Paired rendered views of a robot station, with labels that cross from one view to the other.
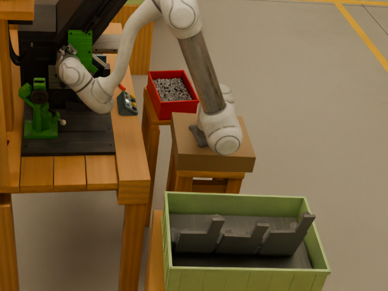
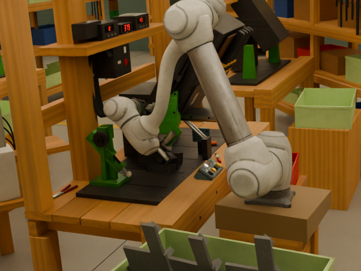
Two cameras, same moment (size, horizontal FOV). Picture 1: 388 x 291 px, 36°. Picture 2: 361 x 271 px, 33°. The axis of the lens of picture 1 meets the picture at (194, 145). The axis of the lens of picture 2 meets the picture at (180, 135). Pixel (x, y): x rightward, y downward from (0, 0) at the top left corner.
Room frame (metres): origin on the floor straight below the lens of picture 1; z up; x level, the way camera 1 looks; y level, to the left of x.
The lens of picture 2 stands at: (0.38, -1.23, 1.88)
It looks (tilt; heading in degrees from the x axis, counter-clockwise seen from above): 16 degrees down; 40
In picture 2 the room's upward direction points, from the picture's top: 4 degrees counter-clockwise
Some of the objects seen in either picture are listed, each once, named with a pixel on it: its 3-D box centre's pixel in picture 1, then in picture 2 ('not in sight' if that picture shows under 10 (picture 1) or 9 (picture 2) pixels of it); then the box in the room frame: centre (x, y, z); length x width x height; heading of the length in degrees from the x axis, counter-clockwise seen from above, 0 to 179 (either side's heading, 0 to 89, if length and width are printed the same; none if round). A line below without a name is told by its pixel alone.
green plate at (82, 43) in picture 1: (79, 48); (168, 110); (2.54, 0.63, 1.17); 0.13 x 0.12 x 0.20; 16
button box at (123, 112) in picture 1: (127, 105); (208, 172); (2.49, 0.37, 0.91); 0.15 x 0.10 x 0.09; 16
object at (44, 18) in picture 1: (38, 47); (149, 119); (2.66, 0.87, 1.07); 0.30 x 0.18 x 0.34; 16
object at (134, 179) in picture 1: (119, 98); (219, 175); (2.67, 0.44, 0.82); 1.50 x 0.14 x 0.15; 16
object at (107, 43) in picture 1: (86, 43); (188, 114); (2.70, 0.63, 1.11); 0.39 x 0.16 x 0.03; 106
